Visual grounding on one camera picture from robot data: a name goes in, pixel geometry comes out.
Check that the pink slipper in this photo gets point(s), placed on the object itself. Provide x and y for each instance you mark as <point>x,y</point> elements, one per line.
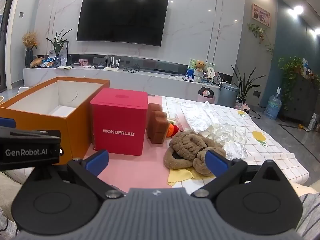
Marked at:
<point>246,108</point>

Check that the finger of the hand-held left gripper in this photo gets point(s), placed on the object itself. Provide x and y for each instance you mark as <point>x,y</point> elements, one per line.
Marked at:
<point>7,123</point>

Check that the white shiny cloth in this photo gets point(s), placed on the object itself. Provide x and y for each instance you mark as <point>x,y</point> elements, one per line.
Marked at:
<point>197,116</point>

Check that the black soundbar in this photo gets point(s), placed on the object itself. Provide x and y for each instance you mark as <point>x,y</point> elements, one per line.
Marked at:
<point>165,71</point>

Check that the red square box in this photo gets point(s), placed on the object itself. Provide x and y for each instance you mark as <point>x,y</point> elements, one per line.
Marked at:
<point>117,115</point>

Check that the grey trash bin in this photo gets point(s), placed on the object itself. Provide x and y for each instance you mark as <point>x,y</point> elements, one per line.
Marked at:
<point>228,95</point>

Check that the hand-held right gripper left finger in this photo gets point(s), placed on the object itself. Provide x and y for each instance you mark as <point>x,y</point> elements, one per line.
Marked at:
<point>96,162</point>

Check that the brown plush block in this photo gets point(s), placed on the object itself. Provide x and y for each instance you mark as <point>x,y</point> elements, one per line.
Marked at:
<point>156,125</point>

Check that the dark grey sideboard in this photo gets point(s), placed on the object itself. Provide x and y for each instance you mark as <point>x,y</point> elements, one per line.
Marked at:
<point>302,100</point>

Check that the black wall television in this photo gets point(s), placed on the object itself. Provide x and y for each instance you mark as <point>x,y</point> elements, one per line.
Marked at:
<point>122,20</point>

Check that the pink mat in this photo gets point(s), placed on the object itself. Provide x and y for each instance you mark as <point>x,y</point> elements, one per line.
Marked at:
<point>140,170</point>

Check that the framed wall picture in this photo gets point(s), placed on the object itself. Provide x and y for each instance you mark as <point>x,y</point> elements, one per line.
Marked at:
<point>261,15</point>

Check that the small brown teddy bear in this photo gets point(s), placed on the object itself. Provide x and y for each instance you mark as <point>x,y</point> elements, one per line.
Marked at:
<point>200,65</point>

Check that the pink trash bin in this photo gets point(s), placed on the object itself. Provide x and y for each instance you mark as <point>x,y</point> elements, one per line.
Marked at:
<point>206,97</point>

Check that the dark vase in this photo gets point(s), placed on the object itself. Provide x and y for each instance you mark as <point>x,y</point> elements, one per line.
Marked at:
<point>29,58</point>

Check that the beige cushion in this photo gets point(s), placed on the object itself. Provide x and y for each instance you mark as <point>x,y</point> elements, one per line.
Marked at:
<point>10,192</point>

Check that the brown rounded ornament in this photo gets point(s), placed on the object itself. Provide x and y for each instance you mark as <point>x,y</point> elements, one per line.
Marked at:
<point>37,62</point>

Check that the bottles on sideboard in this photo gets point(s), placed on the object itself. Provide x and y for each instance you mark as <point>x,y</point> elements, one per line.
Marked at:
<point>310,71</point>

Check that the white router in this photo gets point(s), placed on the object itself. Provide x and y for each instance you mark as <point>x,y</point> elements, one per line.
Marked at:
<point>111,68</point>

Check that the green long-leaf plant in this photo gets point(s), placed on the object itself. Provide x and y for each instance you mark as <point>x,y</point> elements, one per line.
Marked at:
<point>58,42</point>

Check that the small pink box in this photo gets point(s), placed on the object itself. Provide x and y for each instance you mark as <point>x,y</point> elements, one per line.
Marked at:
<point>83,62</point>

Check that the orange crocheted fruit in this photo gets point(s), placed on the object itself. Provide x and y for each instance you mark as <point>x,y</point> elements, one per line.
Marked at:
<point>170,129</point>

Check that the brown fluffy plush cloth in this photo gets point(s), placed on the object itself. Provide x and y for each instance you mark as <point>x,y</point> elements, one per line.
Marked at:
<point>186,147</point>

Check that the small black box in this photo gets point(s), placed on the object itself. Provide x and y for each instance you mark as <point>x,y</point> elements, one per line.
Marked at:
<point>100,67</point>

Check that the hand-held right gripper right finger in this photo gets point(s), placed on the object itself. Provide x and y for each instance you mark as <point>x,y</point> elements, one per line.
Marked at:
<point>215,161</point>

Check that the white round fan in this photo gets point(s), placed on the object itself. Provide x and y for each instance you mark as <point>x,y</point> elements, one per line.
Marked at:
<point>211,73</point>

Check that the red crocheted strawberry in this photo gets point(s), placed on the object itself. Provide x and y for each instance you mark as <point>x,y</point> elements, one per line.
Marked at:
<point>176,128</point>

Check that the green picture card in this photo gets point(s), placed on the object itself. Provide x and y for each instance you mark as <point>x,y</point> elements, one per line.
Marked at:
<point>192,66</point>

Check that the grey striped cloth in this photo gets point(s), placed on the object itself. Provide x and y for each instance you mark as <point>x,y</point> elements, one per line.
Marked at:
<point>312,205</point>

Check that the hanging green vine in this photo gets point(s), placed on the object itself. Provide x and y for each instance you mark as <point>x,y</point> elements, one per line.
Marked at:
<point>261,33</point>

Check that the blue white snack packets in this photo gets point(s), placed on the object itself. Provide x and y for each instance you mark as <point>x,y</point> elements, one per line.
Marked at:
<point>47,63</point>

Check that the potted spiky green plant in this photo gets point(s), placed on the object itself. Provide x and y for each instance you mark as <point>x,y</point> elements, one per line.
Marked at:
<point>246,87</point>

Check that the clear plastic bag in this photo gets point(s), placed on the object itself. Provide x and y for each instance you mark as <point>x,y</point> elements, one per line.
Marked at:
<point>230,140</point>

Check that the yellow cloth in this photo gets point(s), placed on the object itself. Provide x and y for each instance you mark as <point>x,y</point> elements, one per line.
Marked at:
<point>178,177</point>

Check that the orange cardboard box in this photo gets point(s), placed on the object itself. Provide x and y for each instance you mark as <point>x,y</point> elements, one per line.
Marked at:
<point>75,130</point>

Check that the checked lemon print tablecloth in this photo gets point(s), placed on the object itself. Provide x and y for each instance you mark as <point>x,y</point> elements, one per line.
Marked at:
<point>265,125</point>

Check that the leafy green vine plant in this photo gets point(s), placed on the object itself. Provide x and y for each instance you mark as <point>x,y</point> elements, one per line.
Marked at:
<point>291,75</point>

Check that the yellow paper sheet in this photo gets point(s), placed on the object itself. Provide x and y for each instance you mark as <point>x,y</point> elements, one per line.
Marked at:
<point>65,67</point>

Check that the blue water bottle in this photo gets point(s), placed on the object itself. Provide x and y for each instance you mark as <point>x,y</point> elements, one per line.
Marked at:
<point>273,106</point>

